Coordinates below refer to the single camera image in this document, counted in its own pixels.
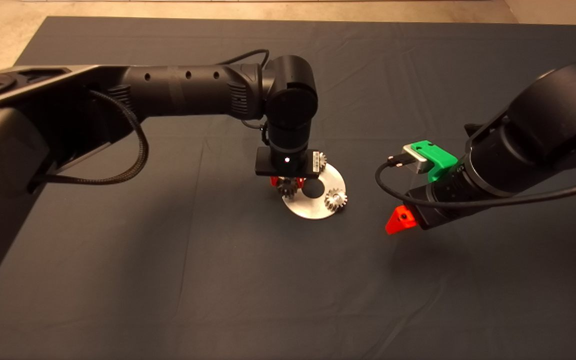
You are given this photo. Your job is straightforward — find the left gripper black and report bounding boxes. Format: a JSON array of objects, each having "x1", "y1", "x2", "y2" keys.
[{"x1": 254, "y1": 147, "x2": 323, "y2": 187}]

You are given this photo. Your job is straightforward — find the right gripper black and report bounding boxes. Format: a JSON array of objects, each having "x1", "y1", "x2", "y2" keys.
[{"x1": 385, "y1": 184, "x2": 445, "y2": 236}]

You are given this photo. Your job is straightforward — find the round metal carrier plate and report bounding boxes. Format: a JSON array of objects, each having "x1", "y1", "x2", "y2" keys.
[{"x1": 281, "y1": 162, "x2": 347, "y2": 220}]

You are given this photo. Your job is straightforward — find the dark table cloth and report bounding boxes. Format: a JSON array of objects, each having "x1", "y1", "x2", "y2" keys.
[{"x1": 0, "y1": 16, "x2": 576, "y2": 360}]

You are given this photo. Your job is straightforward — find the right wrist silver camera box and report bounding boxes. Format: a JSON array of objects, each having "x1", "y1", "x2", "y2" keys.
[{"x1": 401, "y1": 143, "x2": 429, "y2": 175}]

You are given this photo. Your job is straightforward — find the right wrist green camera mount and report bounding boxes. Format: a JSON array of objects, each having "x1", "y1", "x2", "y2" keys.
[{"x1": 412, "y1": 139, "x2": 459, "y2": 184}]

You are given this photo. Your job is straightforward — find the thin black left camera cable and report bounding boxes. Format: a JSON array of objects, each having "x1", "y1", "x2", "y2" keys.
[{"x1": 217, "y1": 48, "x2": 271, "y2": 132}]

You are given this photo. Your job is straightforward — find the left arm braided black hose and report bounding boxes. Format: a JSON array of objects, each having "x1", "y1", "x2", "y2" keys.
[{"x1": 32, "y1": 89, "x2": 149, "y2": 186}]

